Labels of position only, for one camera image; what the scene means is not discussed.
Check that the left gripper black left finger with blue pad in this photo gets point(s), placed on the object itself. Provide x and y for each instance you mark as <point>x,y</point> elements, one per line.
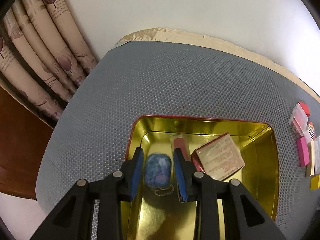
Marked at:
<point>72,217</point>

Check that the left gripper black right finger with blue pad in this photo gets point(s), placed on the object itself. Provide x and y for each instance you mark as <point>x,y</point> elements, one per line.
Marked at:
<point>243,217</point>

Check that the pink rectangular block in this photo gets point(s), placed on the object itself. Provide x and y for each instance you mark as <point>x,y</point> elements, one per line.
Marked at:
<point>303,151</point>

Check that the blue marbled earbud case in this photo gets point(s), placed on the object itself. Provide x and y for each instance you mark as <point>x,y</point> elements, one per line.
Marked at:
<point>157,173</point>

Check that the beige red cardboard box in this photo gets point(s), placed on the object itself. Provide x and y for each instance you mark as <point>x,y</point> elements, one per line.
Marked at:
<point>219,158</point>

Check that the yellow small box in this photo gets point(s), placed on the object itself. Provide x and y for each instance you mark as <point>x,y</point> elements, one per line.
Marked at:
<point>315,182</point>

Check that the red gold metal tin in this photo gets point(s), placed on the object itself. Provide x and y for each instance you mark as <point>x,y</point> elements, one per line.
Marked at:
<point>163,217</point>

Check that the wooden rectangular block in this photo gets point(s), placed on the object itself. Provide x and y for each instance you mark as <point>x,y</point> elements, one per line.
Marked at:
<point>310,168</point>

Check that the grey mesh table mat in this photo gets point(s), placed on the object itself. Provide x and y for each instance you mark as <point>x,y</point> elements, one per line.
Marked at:
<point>159,78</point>

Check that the brown wooden door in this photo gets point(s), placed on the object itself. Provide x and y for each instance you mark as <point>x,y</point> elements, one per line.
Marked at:
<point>24,138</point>

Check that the small colourful round tin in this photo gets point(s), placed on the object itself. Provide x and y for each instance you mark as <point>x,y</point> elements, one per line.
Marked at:
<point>311,130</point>

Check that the clear plastic case red lid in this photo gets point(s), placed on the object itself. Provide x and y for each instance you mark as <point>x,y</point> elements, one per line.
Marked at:
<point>299,121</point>

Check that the beige patterned curtain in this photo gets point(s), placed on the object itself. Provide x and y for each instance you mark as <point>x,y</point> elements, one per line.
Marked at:
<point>44,57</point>

